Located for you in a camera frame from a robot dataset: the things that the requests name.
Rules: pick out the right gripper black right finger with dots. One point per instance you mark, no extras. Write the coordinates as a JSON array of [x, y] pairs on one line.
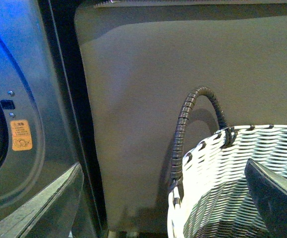
[[268, 191]]

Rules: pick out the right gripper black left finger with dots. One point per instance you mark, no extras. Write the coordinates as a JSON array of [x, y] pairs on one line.
[[51, 212]]

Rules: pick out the white woven laundry basket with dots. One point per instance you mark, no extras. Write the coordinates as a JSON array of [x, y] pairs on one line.
[[213, 200]]

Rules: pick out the orange warning sticker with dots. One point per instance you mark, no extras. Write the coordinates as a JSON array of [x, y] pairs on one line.
[[21, 135]]

